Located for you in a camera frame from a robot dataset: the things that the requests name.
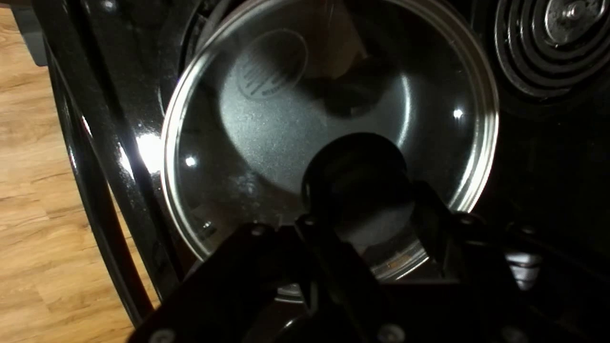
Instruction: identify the black coil stove burner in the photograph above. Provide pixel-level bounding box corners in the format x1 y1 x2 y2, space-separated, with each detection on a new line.
494 0 610 101

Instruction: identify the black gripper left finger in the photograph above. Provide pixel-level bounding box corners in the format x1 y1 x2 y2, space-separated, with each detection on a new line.
130 212 392 343

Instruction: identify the glass lid with black knob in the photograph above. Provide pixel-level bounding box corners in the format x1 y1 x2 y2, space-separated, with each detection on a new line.
159 0 504 284

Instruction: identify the dark pot with silver rim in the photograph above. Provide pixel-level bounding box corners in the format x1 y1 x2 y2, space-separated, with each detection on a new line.
180 0 500 282

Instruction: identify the black oven door handle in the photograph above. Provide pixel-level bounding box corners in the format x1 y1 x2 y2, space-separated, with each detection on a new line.
29 0 161 330

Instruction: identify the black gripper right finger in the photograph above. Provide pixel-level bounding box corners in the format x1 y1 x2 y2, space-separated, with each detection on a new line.
409 181 610 343

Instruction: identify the black electric stove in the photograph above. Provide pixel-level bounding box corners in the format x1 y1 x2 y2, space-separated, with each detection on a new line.
29 0 610 343

